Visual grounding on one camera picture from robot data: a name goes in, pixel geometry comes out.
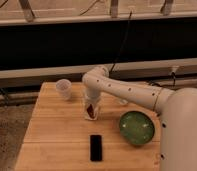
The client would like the red pepper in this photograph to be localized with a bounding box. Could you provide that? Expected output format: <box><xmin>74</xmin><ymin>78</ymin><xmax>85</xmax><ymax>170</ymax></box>
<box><xmin>87</xmin><ymin>104</ymin><xmax>95</xmax><ymax>119</ymax></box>

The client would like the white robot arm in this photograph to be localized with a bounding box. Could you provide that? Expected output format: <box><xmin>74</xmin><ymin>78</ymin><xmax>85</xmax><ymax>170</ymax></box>
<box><xmin>82</xmin><ymin>65</ymin><xmax>197</xmax><ymax>171</ymax></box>

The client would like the translucent plastic cup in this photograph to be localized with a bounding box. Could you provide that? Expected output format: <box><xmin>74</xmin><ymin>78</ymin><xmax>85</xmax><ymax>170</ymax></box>
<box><xmin>55</xmin><ymin>79</ymin><xmax>72</xmax><ymax>100</ymax></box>

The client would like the small clear glass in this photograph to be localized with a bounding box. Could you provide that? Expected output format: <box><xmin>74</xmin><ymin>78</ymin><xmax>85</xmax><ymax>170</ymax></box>
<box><xmin>118</xmin><ymin>98</ymin><xmax>128</xmax><ymax>106</ymax></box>

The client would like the black rectangular block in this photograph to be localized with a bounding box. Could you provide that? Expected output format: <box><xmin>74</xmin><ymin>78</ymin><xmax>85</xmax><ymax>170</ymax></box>
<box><xmin>90</xmin><ymin>135</ymin><xmax>102</xmax><ymax>162</ymax></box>

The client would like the green bowl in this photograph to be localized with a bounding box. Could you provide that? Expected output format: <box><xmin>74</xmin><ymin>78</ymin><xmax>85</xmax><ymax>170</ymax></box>
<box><xmin>119</xmin><ymin>111</ymin><xmax>155</xmax><ymax>146</ymax></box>

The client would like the black floor cable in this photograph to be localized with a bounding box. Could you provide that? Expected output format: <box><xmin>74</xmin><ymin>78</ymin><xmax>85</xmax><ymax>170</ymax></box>
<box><xmin>146</xmin><ymin>79</ymin><xmax>166</xmax><ymax>88</ymax></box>

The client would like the black hanging cable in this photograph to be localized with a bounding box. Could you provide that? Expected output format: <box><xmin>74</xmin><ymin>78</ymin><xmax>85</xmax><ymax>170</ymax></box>
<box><xmin>109</xmin><ymin>10</ymin><xmax>133</xmax><ymax>74</ymax></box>

